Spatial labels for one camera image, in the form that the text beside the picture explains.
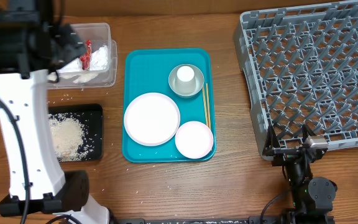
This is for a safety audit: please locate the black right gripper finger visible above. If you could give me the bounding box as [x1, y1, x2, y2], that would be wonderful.
[301, 123, 316, 140]
[265, 125, 280, 150]

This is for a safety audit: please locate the red sauce packet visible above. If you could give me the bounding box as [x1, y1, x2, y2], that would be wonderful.
[80, 40, 92, 70]

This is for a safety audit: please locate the small pink bowl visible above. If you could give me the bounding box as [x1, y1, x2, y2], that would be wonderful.
[175, 121, 214, 159]

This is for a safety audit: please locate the grey-green bowl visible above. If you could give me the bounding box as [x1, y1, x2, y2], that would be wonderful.
[168, 64, 204, 98]

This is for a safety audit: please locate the pile of white rice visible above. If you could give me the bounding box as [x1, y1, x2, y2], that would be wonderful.
[48, 113, 96, 162]

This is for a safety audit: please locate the white cup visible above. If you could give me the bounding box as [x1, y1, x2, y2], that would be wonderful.
[175, 65, 196, 94]

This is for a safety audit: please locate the large white plate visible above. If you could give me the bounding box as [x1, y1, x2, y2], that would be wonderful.
[124, 93, 180, 147]

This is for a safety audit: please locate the white napkin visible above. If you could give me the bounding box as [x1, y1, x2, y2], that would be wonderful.
[58, 58, 83, 79]
[73, 45, 109, 84]

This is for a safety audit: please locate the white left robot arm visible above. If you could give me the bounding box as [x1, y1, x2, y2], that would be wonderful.
[0, 1, 116, 223]

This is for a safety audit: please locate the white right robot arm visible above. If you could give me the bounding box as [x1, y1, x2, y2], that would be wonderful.
[259, 124, 337, 223]

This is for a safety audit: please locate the clear plastic waste bin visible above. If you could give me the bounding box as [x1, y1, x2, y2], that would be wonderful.
[49, 23, 117, 89]

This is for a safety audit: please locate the grey dishwasher rack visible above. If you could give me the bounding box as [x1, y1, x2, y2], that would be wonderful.
[234, 1, 358, 151]

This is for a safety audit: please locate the black food waste tray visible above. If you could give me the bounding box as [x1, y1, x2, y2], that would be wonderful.
[48, 104, 103, 161]

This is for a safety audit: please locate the white napkin in bin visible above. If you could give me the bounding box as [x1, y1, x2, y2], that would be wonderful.
[73, 45, 109, 84]

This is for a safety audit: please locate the right wooden chopstick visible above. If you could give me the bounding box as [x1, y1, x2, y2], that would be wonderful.
[205, 83, 211, 129]

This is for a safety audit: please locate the teal serving tray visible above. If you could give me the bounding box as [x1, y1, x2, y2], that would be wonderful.
[122, 48, 216, 163]

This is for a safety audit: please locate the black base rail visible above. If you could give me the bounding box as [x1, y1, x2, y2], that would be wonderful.
[116, 215, 335, 224]

